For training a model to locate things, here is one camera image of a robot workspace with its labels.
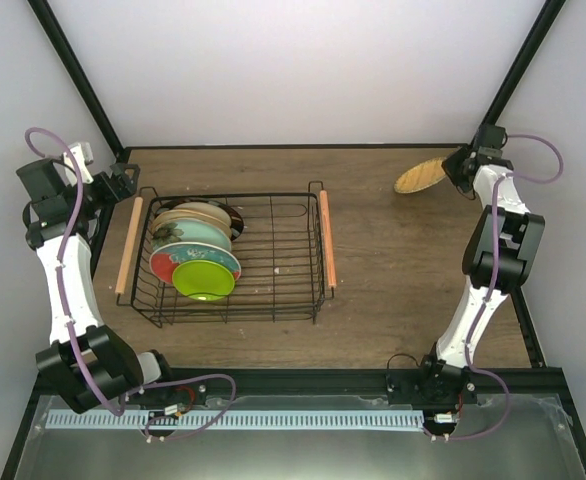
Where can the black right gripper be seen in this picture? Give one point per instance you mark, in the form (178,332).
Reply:
(449,166)

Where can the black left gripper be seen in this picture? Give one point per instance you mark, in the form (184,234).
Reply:
(126,187)

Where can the yellow woven pattern plate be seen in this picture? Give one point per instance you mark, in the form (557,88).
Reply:
(420,177)

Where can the light teal flower plate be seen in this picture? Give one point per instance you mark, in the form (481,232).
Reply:
(190,230)

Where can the red and teal plate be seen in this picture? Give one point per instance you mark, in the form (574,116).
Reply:
(165,260)

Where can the lime green plate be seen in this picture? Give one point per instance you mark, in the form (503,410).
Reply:
(203,280)

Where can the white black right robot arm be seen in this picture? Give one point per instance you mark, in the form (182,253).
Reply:
(497,260)

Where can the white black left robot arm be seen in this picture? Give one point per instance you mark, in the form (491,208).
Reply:
(86,362)

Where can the beige floral plate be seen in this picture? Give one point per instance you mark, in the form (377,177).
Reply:
(181,214)

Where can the beige plate behind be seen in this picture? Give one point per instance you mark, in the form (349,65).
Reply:
(206,208)

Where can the dark brown plate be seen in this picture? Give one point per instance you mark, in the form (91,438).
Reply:
(237,225)

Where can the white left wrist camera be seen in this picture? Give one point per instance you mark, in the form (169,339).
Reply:
(83,155)

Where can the black wire dish rack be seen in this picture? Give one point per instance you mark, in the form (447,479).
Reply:
(285,251)

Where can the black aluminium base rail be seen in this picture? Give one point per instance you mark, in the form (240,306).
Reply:
(397,386)

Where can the black enclosure frame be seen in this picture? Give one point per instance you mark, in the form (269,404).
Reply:
(539,378)

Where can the white slotted cable duct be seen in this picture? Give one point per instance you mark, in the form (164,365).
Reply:
(375,420)

